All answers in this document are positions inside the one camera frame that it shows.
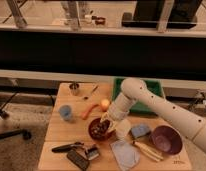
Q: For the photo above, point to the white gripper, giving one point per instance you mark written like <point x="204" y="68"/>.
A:
<point x="118" y="110"/>

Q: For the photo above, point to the bunch of dark grapes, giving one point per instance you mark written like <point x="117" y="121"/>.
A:
<point x="101" y="128"/>

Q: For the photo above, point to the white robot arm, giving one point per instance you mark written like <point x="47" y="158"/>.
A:
<point x="189" y="124"/>

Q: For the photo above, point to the red bowl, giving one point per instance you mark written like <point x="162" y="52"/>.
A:
<point x="91" y="127"/>

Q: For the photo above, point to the purple bowl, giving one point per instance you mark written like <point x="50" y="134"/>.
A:
<point x="167" y="140"/>

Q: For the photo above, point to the white paper cup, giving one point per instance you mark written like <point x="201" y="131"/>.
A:
<point x="122" y="129"/>

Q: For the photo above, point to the peach fruit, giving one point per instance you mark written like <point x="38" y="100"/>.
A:
<point x="104" y="104"/>

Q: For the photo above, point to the orange carrot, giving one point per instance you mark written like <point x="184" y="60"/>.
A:
<point x="85" y="114"/>

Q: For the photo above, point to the blue sponge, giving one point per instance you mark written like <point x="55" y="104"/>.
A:
<point x="140" y="130"/>

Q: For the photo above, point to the green plastic tray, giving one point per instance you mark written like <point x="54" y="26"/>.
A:
<point x="142" y="91"/>

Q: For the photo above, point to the wooden table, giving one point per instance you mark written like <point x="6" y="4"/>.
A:
<point x="61" y="132"/>

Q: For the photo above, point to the small black brush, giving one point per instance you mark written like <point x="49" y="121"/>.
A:
<point x="92" y="152"/>

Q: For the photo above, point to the light blue cloth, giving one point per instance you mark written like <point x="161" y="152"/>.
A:
<point x="125" y="154"/>

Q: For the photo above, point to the light blue cup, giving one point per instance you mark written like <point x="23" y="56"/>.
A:
<point x="65" y="112"/>

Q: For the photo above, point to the black remote control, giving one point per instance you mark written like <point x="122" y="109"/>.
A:
<point x="78" y="160"/>

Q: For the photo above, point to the black office chair base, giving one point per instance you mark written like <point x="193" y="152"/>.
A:
<point x="10" y="131"/>

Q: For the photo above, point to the black handled tool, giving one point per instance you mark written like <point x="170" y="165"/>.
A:
<point x="67" y="147"/>

